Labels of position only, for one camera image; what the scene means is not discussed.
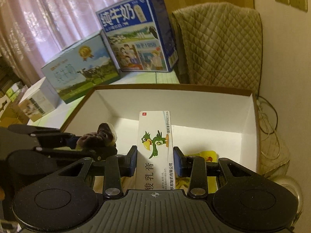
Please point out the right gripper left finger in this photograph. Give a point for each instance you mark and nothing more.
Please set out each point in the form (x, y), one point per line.
(116, 167)

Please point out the yellow snack packet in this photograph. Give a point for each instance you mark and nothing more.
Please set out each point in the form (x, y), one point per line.
(211, 167)

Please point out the quilted beige chair cover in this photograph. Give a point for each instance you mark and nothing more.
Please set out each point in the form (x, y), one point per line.
(219, 44)

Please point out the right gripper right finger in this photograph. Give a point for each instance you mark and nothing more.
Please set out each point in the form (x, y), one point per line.
(190, 173)

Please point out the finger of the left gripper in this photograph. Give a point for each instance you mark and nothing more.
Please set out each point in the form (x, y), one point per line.
(102, 152)

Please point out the pink curtain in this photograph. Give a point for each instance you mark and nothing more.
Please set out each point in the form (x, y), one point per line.
(33, 31)

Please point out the small white carton box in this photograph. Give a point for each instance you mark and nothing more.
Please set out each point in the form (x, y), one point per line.
(39, 100)

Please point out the white green medicine box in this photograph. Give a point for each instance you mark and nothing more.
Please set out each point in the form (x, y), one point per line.
(155, 168)

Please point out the blue milk carton box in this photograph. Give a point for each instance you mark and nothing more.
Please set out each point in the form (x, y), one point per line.
(140, 35)

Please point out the green cow milk box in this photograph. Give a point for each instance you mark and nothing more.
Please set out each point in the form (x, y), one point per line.
(77, 69)

